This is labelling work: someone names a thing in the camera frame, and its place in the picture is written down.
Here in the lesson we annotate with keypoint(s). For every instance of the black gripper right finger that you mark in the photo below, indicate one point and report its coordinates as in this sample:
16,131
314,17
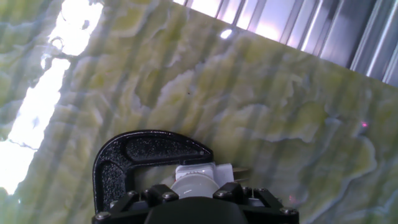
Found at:
267,211

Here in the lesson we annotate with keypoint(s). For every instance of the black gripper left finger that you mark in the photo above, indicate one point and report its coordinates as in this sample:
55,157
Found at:
133,205

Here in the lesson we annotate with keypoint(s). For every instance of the black C-clamp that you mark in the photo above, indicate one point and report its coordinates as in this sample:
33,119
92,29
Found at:
109,174

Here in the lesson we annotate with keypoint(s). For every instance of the green marble pattern mat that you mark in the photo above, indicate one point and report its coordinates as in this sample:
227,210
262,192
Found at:
248,109

